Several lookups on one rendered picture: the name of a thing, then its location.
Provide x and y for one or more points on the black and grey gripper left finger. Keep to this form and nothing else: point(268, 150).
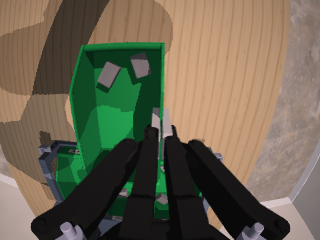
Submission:
point(78, 216)

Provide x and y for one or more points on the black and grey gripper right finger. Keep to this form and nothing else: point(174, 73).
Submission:
point(243, 217)

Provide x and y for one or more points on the grey metal shelf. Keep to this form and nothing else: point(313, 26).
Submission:
point(50, 152)

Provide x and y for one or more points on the green bin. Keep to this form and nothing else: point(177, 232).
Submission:
point(119, 204)
point(102, 116)
point(69, 172)
point(160, 210)

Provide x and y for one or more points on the dark grey case with orange latches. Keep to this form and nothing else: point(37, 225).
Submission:
point(95, 235)

